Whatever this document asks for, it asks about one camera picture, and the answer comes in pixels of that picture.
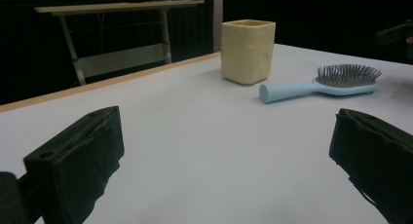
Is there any light blue hairbrush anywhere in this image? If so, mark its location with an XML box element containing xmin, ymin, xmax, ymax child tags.
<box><xmin>258</xmin><ymin>63</ymin><xmax>383</xmax><ymax>104</ymax></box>

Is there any cream square ceramic cup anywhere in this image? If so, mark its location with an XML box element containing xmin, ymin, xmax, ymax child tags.
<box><xmin>220</xmin><ymin>19</ymin><xmax>277</xmax><ymax>86</ymax></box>

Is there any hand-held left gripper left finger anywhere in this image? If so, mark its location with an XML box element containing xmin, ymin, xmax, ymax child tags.
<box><xmin>22</xmin><ymin>105</ymin><xmax>126</xmax><ymax>224</ymax></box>

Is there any wooden desk with white legs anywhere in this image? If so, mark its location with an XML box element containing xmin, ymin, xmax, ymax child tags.
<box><xmin>33</xmin><ymin>0</ymin><xmax>206</xmax><ymax>86</ymax></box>

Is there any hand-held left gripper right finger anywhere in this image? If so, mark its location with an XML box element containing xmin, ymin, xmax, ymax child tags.
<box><xmin>328</xmin><ymin>108</ymin><xmax>413</xmax><ymax>224</ymax></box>

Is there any white wall panel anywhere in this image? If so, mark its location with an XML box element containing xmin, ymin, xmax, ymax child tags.
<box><xmin>212</xmin><ymin>0</ymin><xmax>224</xmax><ymax>52</ymax></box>

